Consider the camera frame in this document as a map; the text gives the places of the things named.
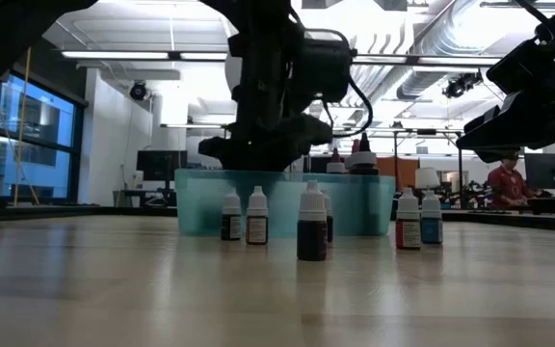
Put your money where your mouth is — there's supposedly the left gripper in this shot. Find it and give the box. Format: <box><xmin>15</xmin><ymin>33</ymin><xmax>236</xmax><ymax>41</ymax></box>
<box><xmin>198</xmin><ymin>23</ymin><xmax>334</xmax><ymax>173</ymax></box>

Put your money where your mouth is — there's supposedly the teal translucent plastic bin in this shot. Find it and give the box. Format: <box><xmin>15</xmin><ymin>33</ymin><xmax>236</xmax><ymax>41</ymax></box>
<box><xmin>174</xmin><ymin>168</ymin><xmax>397</xmax><ymax>237</ymax></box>

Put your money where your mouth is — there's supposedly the large violet Chefmaster bottle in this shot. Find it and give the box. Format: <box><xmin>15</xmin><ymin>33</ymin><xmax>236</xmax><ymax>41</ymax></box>
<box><xmin>326</xmin><ymin>147</ymin><xmax>348</xmax><ymax>174</ymax></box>

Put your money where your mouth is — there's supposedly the small orange-label dropper bottle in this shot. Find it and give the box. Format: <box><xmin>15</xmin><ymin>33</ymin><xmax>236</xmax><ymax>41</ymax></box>
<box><xmin>246</xmin><ymin>186</ymin><xmax>270</xmax><ymax>246</ymax></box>

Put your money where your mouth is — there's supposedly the small dark white-label dropper bottle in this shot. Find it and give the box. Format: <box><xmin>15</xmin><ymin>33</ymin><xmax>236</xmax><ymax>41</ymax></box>
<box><xmin>221</xmin><ymin>188</ymin><xmax>242</xmax><ymax>242</ymax></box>

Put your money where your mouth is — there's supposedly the large black Chefmaster bottle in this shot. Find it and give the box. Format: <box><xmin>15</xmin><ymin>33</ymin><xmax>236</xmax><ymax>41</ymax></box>
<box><xmin>349</xmin><ymin>133</ymin><xmax>380</xmax><ymax>176</ymax></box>

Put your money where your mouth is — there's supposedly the small maroon dropper bottle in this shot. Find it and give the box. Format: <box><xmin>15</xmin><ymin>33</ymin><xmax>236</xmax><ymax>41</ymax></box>
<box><xmin>297</xmin><ymin>180</ymin><xmax>329</xmax><ymax>262</ymax></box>

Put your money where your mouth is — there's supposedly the person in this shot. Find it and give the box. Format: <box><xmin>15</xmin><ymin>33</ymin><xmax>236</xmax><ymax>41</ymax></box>
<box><xmin>487</xmin><ymin>151</ymin><xmax>533</xmax><ymax>211</ymax></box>

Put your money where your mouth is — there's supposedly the wide black computer monitor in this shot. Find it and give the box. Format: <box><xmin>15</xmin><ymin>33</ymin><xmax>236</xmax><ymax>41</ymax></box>
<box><xmin>524</xmin><ymin>152</ymin><xmax>555</xmax><ymax>190</ymax></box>

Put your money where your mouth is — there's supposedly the black ceiling spotlight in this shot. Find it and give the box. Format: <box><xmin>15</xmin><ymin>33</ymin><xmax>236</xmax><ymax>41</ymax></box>
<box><xmin>441</xmin><ymin>71</ymin><xmax>484</xmax><ymax>100</ymax></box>

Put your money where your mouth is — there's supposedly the white lampshade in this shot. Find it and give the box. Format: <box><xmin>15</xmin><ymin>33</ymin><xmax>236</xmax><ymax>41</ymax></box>
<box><xmin>414</xmin><ymin>167</ymin><xmax>441</xmax><ymax>190</ymax></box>

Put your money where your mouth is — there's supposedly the orange partition panel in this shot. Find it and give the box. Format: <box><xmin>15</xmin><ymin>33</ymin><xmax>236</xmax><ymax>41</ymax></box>
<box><xmin>376</xmin><ymin>155</ymin><xmax>421</xmax><ymax>194</ymax></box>

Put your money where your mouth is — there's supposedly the small blue dropper bottle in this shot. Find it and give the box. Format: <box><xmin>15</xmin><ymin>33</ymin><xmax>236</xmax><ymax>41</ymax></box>
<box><xmin>420</xmin><ymin>190</ymin><xmax>444</xmax><ymax>245</ymax></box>

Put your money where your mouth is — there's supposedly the small red dropper bottle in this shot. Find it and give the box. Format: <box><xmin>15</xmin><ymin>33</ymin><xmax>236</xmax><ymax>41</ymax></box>
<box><xmin>395</xmin><ymin>187</ymin><xmax>422</xmax><ymax>251</ymax></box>

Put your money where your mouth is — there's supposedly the long ceiling light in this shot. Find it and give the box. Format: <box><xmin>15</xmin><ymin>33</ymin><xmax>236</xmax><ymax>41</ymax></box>
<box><xmin>60</xmin><ymin>49</ymin><xmax>230</xmax><ymax>62</ymax></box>

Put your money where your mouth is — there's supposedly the large window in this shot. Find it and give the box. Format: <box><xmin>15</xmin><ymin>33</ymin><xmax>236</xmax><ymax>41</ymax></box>
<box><xmin>0</xmin><ymin>71</ymin><xmax>89</xmax><ymax>206</ymax></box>

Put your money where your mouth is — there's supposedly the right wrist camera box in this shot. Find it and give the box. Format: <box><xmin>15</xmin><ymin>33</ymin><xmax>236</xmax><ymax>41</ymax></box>
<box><xmin>487</xmin><ymin>28</ymin><xmax>555</xmax><ymax>95</ymax></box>

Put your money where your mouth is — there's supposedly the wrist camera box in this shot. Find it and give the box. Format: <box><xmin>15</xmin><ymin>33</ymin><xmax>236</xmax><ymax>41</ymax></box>
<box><xmin>487</xmin><ymin>28</ymin><xmax>555</xmax><ymax>95</ymax></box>
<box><xmin>301</xmin><ymin>29</ymin><xmax>358</xmax><ymax>103</ymax></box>

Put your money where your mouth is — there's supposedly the black aluminium rig frame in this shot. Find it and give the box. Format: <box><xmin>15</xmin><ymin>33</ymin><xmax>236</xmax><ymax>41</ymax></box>
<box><xmin>0</xmin><ymin>201</ymin><xmax>555</xmax><ymax>233</ymax></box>

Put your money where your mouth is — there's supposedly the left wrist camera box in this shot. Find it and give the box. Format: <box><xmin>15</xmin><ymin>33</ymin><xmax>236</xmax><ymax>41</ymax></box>
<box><xmin>301</xmin><ymin>29</ymin><xmax>358</xmax><ymax>103</ymax></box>

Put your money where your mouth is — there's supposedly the silver ventilation duct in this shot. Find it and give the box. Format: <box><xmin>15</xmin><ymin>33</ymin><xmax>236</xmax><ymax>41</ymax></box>
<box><xmin>395</xmin><ymin>0</ymin><xmax>500</xmax><ymax>101</ymax></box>

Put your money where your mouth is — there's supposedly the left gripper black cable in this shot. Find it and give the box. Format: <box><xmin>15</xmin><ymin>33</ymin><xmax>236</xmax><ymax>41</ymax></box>
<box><xmin>323</xmin><ymin>74</ymin><xmax>375</xmax><ymax>141</ymax></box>

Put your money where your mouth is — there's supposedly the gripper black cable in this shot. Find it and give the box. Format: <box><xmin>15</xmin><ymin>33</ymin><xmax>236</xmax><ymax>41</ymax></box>
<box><xmin>323</xmin><ymin>74</ymin><xmax>375</xmax><ymax>141</ymax></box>
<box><xmin>517</xmin><ymin>0</ymin><xmax>555</xmax><ymax>28</ymax></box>

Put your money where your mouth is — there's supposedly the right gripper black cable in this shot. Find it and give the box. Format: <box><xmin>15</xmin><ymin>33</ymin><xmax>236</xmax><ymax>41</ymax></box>
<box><xmin>517</xmin><ymin>0</ymin><xmax>555</xmax><ymax>28</ymax></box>

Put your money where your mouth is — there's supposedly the round black ceiling camera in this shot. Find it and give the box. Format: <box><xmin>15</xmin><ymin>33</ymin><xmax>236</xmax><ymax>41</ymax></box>
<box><xmin>129</xmin><ymin>80</ymin><xmax>149</xmax><ymax>101</ymax></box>

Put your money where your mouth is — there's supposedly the yellow extension cable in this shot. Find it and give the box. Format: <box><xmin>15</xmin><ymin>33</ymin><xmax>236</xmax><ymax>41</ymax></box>
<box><xmin>0</xmin><ymin>0</ymin><xmax>36</xmax><ymax>207</ymax></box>

